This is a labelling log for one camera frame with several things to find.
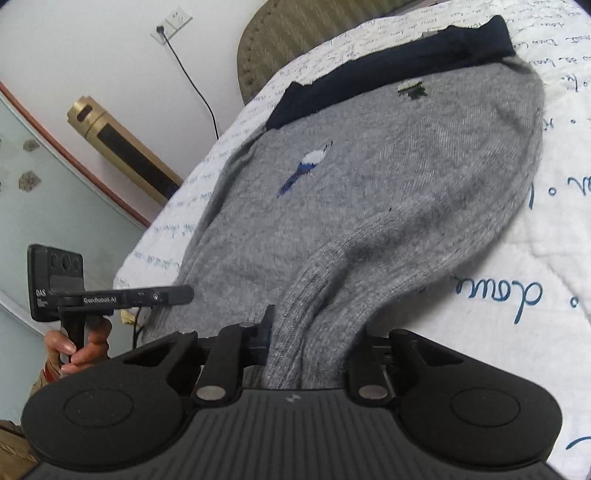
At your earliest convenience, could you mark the olive upholstered headboard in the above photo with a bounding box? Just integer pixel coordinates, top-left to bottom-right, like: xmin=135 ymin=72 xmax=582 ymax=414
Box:
xmin=236 ymin=0 xmax=372 ymax=105

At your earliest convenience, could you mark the person's left hand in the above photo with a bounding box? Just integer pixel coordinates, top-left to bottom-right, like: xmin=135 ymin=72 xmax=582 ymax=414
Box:
xmin=44 ymin=318 xmax=115 ymax=376

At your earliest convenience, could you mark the black power cable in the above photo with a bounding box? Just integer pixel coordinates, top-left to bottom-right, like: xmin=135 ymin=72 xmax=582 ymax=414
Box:
xmin=156 ymin=27 xmax=219 ymax=140

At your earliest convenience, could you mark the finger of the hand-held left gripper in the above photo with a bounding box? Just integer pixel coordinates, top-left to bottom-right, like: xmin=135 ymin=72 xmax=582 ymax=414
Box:
xmin=131 ymin=285 xmax=195 ymax=308

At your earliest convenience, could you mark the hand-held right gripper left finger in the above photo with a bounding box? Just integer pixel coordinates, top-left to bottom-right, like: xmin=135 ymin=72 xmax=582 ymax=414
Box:
xmin=122 ymin=304 xmax=278 ymax=408

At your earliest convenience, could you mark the gold tower fan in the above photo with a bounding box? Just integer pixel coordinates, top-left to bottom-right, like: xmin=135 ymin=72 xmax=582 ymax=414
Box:
xmin=66 ymin=96 xmax=184 ymax=205

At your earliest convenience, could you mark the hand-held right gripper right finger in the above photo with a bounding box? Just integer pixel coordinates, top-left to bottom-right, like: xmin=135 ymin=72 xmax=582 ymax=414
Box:
xmin=346 ymin=324 xmax=467 ymax=403

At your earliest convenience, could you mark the grey sweater with navy sleeves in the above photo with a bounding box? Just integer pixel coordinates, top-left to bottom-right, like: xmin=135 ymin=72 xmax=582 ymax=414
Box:
xmin=150 ymin=14 xmax=546 ymax=393

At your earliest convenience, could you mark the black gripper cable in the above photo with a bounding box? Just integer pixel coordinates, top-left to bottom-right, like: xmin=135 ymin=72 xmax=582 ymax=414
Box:
xmin=131 ymin=307 xmax=147 ymax=350

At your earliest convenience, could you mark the white wall socket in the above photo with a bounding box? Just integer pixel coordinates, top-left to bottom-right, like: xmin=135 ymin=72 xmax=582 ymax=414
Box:
xmin=151 ymin=6 xmax=193 ymax=43

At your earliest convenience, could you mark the white script printed quilt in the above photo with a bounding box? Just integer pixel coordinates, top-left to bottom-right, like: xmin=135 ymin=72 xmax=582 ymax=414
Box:
xmin=113 ymin=0 xmax=591 ymax=480

